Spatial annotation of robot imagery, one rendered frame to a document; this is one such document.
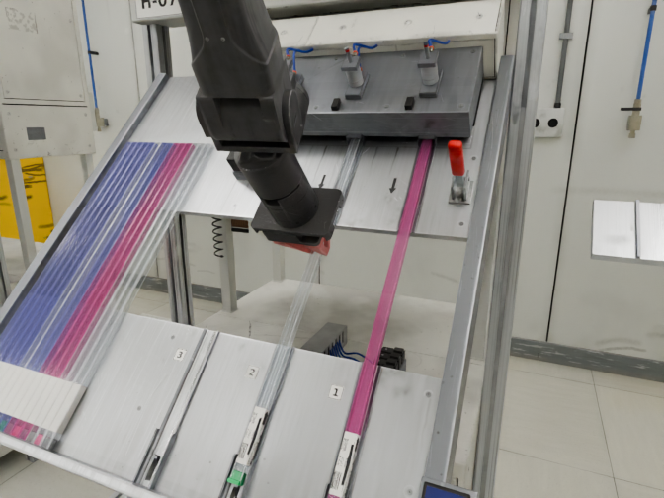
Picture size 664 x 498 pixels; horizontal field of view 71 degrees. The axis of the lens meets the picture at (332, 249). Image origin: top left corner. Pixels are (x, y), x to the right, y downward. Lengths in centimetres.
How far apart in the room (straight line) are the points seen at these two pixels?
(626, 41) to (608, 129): 34
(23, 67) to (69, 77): 16
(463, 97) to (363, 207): 20
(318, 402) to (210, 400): 14
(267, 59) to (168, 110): 63
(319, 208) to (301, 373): 19
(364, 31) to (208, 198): 36
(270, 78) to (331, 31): 46
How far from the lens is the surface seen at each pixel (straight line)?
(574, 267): 236
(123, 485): 61
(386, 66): 76
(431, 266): 241
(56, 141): 186
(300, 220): 53
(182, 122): 95
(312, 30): 86
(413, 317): 125
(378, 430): 52
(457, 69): 72
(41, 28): 189
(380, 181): 67
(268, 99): 39
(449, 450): 50
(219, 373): 61
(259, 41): 38
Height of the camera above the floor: 112
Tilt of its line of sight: 15 degrees down
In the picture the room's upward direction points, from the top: straight up
